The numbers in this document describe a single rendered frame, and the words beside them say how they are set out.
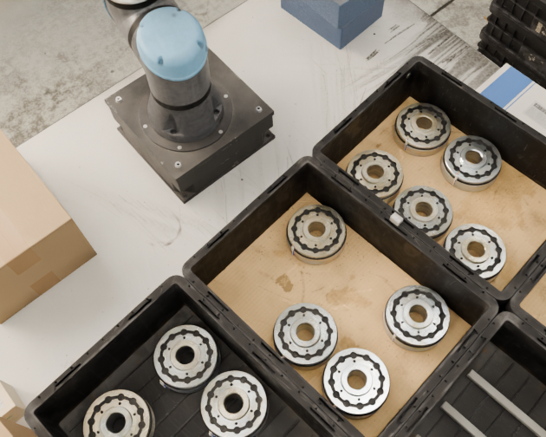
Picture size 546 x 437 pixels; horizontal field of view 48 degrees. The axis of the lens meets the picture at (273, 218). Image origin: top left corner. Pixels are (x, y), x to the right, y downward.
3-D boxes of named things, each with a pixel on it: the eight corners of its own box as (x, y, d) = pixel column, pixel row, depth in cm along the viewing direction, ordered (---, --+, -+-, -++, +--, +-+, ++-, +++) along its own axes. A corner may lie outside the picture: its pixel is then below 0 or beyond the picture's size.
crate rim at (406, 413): (178, 275, 99) (176, 269, 97) (307, 159, 108) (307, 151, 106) (372, 461, 85) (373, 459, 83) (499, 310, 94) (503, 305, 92)
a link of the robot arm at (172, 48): (165, 117, 114) (152, 68, 101) (134, 67, 119) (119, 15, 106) (223, 90, 116) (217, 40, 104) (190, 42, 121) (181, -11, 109)
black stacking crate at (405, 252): (189, 296, 107) (178, 270, 97) (306, 187, 116) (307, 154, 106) (365, 466, 94) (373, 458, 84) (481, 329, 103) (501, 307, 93)
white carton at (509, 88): (459, 120, 135) (470, 94, 127) (494, 89, 139) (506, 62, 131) (536, 177, 128) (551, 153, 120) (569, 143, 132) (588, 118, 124)
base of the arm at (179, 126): (137, 101, 127) (126, 68, 118) (202, 72, 131) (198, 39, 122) (168, 155, 121) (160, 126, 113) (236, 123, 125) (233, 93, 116)
